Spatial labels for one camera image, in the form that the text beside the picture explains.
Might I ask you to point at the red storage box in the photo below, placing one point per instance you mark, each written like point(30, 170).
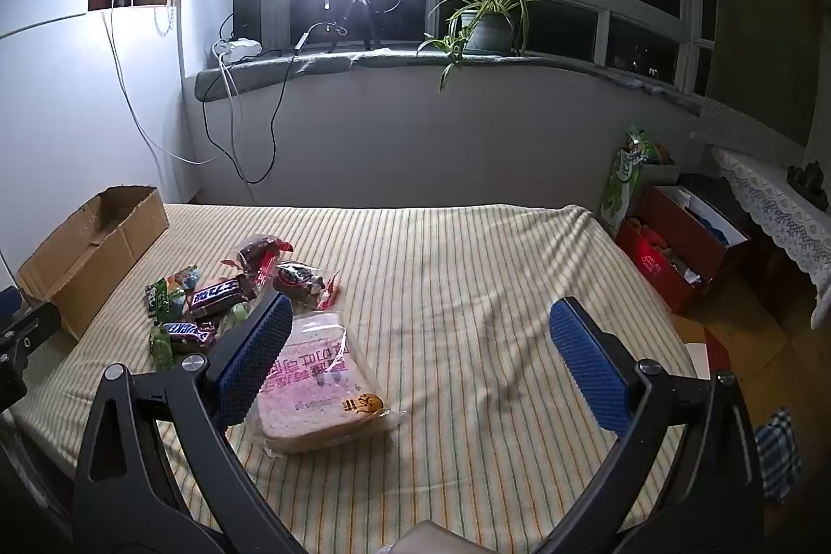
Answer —
point(656, 262)

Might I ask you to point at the red-edged clear pastry packet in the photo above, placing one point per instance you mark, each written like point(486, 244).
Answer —
point(305, 281)
point(259, 255)

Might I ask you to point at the green printed bag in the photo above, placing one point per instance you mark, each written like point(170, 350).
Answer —
point(623, 184)

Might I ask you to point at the white power strip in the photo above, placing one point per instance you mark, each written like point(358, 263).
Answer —
point(237, 49)

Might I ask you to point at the striped bed sheet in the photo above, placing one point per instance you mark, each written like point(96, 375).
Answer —
point(454, 301)

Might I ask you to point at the dark yellow curtain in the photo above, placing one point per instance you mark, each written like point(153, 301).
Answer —
point(766, 9)

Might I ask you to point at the potted spider plant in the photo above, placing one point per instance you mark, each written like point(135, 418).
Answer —
point(490, 31)

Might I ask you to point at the blue checked cloth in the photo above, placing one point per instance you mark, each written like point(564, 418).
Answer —
point(778, 453)

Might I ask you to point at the sliced bread packet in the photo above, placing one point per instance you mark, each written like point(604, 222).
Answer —
point(324, 379)

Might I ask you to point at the black tripod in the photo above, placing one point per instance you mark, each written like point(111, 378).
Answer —
point(356, 12)

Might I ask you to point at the brown cardboard box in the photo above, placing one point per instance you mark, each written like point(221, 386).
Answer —
point(97, 262)

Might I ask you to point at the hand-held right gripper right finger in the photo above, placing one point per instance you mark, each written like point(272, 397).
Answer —
point(587, 362)

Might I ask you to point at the white wardrobe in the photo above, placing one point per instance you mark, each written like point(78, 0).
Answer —
point(65, 106)

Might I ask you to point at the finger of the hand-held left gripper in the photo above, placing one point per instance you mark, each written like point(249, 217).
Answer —
point(8, 302)
point(32, 333)

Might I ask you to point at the colourful gummy packet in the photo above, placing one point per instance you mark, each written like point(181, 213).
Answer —
point(183, 281)

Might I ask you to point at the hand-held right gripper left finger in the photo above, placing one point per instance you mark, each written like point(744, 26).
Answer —
point(256, 353)

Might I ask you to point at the dark ornament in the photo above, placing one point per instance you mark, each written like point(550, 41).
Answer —
point(808, 179)

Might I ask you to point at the brown chocolate bar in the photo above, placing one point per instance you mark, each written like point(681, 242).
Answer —
point(217, 294)
point(188, 332)

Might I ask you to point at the white lace tablecloth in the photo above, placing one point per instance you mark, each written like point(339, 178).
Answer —
point(766, 197)

